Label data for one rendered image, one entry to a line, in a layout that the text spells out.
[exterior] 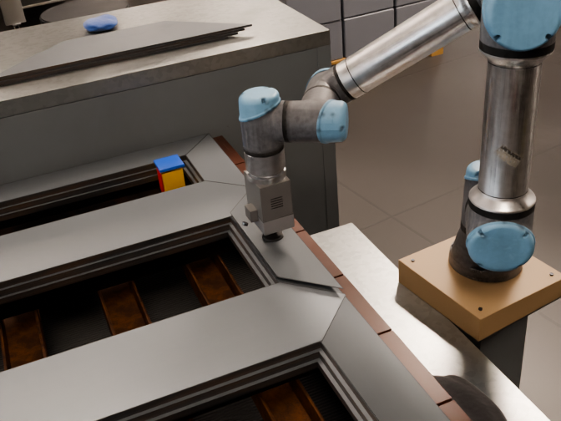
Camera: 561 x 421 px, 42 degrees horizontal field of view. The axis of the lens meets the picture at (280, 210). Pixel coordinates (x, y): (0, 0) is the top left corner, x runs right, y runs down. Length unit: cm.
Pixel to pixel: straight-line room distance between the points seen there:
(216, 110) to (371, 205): 139
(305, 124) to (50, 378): 60
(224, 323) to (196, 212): 39
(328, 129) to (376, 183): 211
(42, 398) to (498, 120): 85
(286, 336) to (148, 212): 53
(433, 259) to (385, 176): 185
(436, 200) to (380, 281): 165
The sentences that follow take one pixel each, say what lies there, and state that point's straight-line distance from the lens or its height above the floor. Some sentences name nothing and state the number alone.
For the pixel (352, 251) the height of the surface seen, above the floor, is 68.
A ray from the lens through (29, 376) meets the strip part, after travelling 127.
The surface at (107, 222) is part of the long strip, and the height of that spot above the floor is 86.
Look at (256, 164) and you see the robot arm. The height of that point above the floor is 105.
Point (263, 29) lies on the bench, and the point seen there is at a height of 105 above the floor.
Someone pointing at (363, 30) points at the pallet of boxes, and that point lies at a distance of 453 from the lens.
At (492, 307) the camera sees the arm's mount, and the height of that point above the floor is 73.
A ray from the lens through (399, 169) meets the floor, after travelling 348.
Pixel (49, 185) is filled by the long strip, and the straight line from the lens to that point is 182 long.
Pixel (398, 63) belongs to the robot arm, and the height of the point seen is 119.
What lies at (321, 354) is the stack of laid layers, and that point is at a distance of 121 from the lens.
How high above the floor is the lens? 166
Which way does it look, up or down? 31 degrees down
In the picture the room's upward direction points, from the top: 6 degrees counter-clockwise
